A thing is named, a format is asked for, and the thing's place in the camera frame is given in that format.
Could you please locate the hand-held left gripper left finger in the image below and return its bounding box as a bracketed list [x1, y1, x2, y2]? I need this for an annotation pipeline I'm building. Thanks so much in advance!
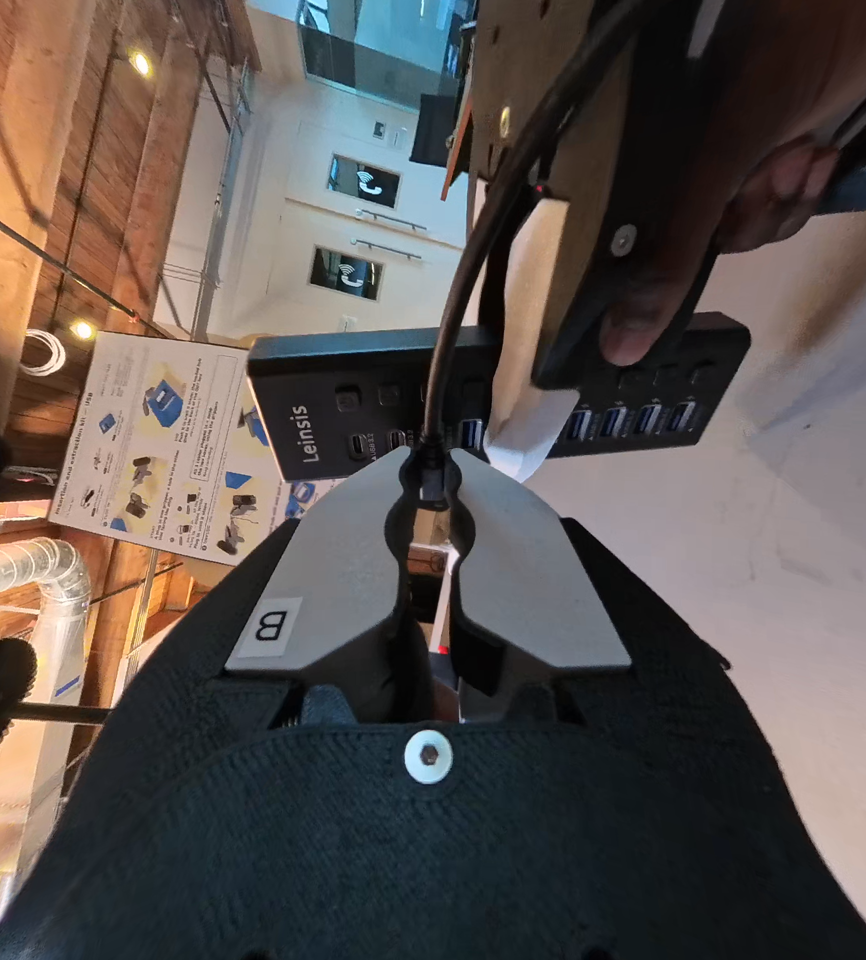
[224, 447, 413, 723]

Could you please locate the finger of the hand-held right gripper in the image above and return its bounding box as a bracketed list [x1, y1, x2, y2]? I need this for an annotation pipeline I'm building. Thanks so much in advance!
[481, 196, 582, 485]

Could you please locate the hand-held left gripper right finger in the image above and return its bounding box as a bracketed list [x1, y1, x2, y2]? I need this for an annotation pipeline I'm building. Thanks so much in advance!
[444, 448, 634, 719]

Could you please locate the black usb cable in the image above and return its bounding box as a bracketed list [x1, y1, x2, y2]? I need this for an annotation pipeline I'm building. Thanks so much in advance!
[401, 0, 644, 513]

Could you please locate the black usb hub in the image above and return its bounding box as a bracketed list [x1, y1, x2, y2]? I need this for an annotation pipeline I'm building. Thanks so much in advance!
[245, 311, 753, 485]

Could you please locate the person's right hand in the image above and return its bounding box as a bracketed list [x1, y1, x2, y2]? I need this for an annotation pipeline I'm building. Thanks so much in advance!
[599, 0, 866, 370]

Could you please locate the instruction poster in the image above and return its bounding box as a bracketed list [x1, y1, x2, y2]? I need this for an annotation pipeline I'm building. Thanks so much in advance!
[47, 330, 329, 569]

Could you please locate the dark door window sign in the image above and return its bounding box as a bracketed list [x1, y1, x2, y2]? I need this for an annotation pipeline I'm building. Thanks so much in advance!
[307, 243, 387, 303]
[326, 152, 403, 211]

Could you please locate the silver air duct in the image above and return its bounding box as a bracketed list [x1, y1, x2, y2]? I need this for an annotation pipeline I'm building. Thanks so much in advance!
[0, 537, 94, 879]

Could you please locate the white cable coil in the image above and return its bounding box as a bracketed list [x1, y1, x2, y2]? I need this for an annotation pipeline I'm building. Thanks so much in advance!
[19, 328, 68, 378]

